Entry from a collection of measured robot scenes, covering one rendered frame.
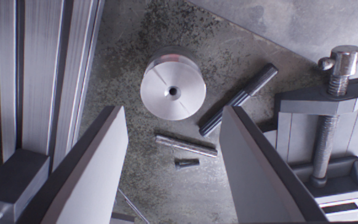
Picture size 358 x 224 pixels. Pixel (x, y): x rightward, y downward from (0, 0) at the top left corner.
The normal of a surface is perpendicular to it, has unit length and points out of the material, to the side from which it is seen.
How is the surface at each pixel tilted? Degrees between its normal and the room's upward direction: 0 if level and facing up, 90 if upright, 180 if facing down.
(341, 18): 0
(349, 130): 0
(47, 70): 0
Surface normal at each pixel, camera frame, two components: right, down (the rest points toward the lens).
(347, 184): -0.21, -0.83
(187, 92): 0.03, 0.52
